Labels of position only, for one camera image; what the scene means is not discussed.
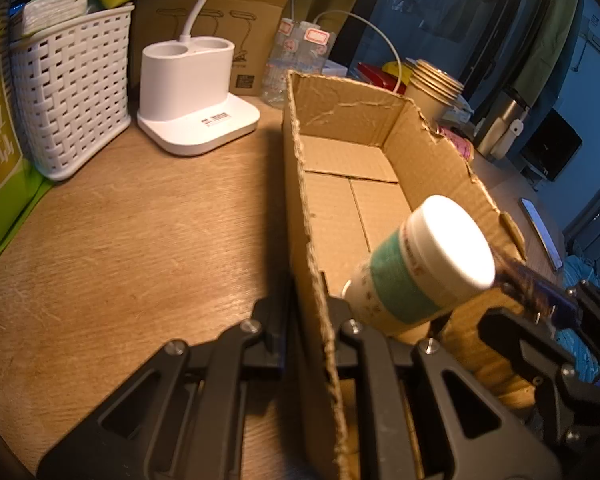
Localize white woven plastic basket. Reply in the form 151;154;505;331
9;2;133;182

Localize green hanging garment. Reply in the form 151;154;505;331
512;0;587;106

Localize smartphone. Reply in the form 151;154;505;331
519;197;565;272

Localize stack of paper cups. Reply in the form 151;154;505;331
405;59;466;127

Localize white desk lamp base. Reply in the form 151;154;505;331
136;0;261;157

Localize red flat packet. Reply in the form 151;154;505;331
356;62;406;96

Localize steel thermos flask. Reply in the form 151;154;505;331
472;87;531;161

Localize white cable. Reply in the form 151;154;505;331
314;10;402;95

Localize white medicine bottle green label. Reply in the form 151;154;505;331
341;195;497;338

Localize black monitor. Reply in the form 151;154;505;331
522;107;583;183

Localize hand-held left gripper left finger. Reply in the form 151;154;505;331
36;270;302;480

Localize green printed carton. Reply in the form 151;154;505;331
0;10;56;286

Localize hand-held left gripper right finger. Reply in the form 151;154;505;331
321;272;564;480

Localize pink tape roll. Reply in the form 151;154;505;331
437;125;476;161

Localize yellow lid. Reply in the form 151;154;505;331
382;60;416;84

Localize dark hanging garment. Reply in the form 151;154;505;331
372;0;511;96

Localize flat cardboard lamp carton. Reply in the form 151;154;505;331
130;0;308;98

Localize white tissue packet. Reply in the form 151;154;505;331
21;0;90;37

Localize cardboard box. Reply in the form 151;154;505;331
280;70;538;480

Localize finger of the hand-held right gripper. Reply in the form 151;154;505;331
495;254;600;361
477;307;600;458

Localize blue patterned cloth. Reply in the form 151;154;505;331
555;254;600;386

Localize clear plastic bag red labels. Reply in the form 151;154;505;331
260;16;338;111

